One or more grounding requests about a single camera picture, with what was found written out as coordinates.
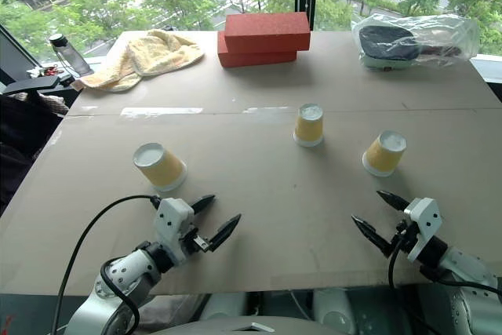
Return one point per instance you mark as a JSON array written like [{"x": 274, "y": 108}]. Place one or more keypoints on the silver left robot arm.
[{"x": 125, "y": 274}]

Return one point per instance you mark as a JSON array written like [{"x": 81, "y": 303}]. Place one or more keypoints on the pale yellow towel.
[{"x": 153, "y": 56}]

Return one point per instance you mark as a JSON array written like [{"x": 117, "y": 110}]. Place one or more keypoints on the white device in bag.
[{"x": 382, "y": 64}]

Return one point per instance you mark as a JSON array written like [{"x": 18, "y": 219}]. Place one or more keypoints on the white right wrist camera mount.
[{"x": 425, "y": 221}]

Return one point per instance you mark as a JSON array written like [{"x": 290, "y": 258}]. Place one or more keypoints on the clear water bottle black lid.
[{"x": 72, "y": 56}]

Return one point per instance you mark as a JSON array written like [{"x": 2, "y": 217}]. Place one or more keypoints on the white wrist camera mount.
[
  {"x": 174, "y": 225},
  {"x": 425, "y": 221}
]

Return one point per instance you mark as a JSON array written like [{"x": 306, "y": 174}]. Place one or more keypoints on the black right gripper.
[{"x": 404, "y": 235}]

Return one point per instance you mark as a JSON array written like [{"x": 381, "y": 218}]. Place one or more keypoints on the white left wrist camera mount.
[{"x": 174, "y": 225}]

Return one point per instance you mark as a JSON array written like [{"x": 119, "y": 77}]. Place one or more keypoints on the pale rounded robot leg shell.
[
  {"x": 223, "y": 305},
  {"x": 333, "y": 309}
]

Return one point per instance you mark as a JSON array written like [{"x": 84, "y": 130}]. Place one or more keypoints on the black chair armrest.
[{"x": 35, "y": 84}]

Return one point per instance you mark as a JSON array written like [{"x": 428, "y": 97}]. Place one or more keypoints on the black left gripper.
[{"x": 193, "y": 241}]

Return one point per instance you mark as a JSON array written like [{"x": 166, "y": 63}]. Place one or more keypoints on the clear plastic bag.
[{"x": 443, "y": 35}]

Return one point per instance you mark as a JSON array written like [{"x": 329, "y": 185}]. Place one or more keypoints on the red foam brick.
[
  {"x": 255, "y": 58},
  {"x": 266, "y": 31}
]

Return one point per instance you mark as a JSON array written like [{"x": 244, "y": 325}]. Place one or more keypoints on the black padded item in bag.
[{"x": 388, "y": 42}]

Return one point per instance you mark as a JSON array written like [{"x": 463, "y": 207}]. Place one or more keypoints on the dark office chair seat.
[{"x": 23, "y": 131}]

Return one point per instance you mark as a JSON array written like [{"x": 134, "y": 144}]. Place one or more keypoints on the yellow paper cup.
[
  {"x": 161, "y": 168},
  {"x": 382, "y": 156},
  {"x": 308, "y": 127}
]

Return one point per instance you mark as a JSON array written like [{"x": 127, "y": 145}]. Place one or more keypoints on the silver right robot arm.
[{"x": 466, "y": 272}]

